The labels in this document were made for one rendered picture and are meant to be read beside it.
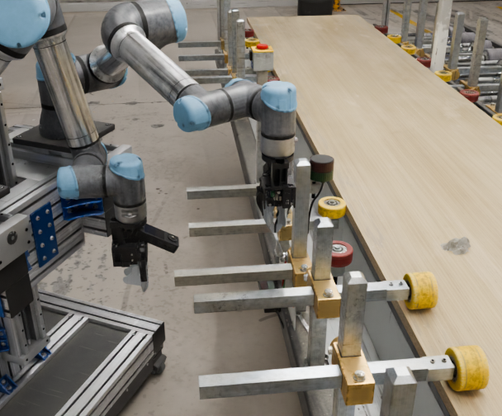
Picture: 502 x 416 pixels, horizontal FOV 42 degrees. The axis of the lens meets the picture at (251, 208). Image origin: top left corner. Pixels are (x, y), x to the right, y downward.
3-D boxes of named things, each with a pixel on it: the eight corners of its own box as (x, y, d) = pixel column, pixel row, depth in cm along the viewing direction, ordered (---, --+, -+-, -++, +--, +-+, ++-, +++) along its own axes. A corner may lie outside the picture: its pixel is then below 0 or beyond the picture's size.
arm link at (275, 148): (258, 128, 144) (295, 127, 145) (258, 148, 146) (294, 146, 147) (262, 141, 137) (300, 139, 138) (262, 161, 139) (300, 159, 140)
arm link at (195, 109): (80, -1, 155) (195, 102, 129) (120, -7, 161) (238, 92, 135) (80, 43, 162) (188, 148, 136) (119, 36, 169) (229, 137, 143)
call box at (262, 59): (253, 73, 219) (253, 50, 216) (250, 68, 225) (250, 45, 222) (273, 73, 220) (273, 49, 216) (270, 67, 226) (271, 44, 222)
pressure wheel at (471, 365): (459, 350, 116) (442, 344, 124) (462, 395, 116) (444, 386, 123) (490, 347, 117) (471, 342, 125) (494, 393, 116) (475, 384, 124)
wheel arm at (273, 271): (175, 290, 163) (173, 276, 161) (174, 282, 166) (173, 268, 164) (344, 279, 167) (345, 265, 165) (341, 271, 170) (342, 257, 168)
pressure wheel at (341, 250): (323, 294, 166) (325, 255, 160) (316, 276, 173) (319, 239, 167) (353, 291, 166) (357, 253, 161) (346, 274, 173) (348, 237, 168)
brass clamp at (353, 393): (342, 406, 114) (344, 385, 112) (325, 356, 126) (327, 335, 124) (376, 404, 115) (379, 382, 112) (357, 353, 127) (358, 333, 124)
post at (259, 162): (255, 189, 241) (256, 70, 220) (254, 183, 245) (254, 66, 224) (267, 188, 242) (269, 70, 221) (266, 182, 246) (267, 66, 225)
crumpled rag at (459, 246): (457, 257, 161) (458, 250, 160) (436, 246, 166) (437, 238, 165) (480, 248, 165) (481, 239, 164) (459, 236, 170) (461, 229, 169)
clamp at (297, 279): (294, 290, 163) (295, 273, 160) (286, 262, 175) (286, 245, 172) (316, 289, 163) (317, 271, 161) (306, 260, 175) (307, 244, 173)
